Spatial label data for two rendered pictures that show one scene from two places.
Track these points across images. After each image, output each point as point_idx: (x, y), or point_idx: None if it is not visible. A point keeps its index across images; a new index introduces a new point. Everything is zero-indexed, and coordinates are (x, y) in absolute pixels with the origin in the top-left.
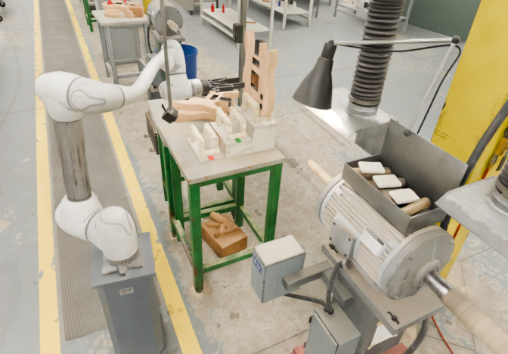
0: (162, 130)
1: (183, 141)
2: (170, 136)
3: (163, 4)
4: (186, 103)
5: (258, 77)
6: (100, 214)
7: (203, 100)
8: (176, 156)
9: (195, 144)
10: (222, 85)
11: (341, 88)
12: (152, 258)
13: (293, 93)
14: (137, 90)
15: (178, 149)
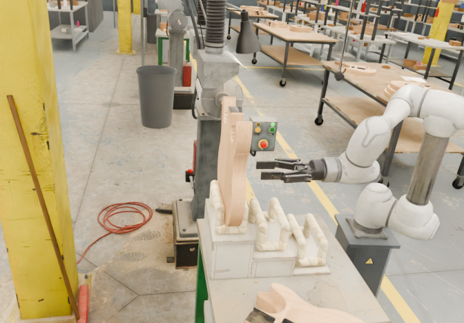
0: (377, 306)
1: (335, 273)
2: (358, 288)
3: (351, 0)
4: (346, 316)
5: None
6: (388, 188)
7: (308, 321)
8: (339, 247)
9: (315, 256)
10: (290, 162)
11: (207, 61)
12: (340, 223)
13: (259, 49)
14: (384, 114)
15: (338, 258)
